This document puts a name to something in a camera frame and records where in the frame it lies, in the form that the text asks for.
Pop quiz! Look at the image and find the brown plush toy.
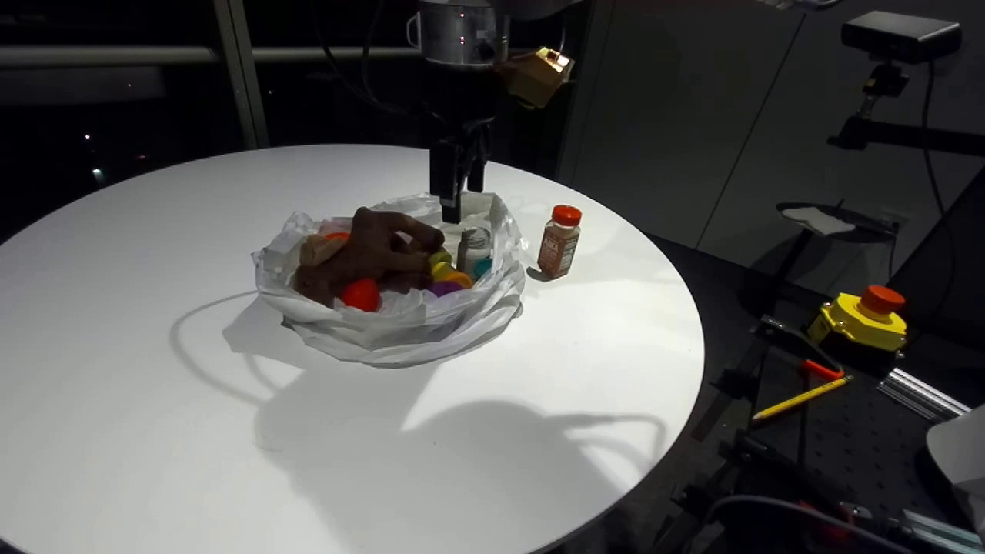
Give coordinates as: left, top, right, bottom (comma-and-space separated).
293, 206, 445, 304

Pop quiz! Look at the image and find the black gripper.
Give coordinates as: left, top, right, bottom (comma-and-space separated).
422, 66, 505, 222

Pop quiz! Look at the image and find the grey cable on floor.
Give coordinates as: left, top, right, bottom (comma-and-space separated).
706, 493, 918, 554

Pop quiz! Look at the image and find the grey horizontal rail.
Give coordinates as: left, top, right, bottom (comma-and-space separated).
0, 46, 418, 68

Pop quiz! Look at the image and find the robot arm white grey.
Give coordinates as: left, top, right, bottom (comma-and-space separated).
407, 0, 577, 222

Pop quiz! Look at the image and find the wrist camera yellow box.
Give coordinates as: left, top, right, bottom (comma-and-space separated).
501, 46, 577, 110

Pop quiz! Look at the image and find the grey window frame post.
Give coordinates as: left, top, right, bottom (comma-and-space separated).
213, 0, 269, 147

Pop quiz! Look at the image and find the white plastic bag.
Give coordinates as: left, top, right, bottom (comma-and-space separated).
254, 191, 526, 366

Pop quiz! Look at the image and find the yellow emergency stop button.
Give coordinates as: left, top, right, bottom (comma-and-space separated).
809, 283, 910, 354

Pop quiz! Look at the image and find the purple toy cup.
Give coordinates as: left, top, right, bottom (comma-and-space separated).
431, 280, 463, 300

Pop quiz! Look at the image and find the small red toy cup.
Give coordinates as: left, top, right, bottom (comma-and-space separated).
343, 276, 382, 312

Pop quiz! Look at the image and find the black camera on mount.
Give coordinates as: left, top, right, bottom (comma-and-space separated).
840, 9, 965, 62

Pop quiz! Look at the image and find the white lid pill bottle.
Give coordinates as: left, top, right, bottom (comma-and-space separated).
459, 229, 492, 280

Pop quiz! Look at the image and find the spice jar orange lid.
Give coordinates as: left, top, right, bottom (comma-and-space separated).
538, 204, 581, 276

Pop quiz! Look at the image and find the aluminium rail piece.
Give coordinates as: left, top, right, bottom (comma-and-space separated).
880, 371, 970, 422

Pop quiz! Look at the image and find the yellow cup orange lid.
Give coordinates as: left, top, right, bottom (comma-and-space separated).
431, 259, 475, 290

